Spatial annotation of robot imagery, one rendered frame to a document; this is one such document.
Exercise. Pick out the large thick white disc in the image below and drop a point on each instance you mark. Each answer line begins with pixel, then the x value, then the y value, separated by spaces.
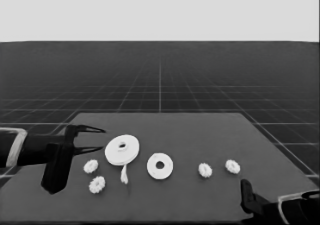
pixel 131 150

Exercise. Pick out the white round carrier with pins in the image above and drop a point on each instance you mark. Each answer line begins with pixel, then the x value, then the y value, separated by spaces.
pixel 151 166

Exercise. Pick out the small white toothed gear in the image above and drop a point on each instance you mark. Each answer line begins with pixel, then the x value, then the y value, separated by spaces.
pixel 201 170
pixel 228 167
pixel 92 186
pixel 86 167

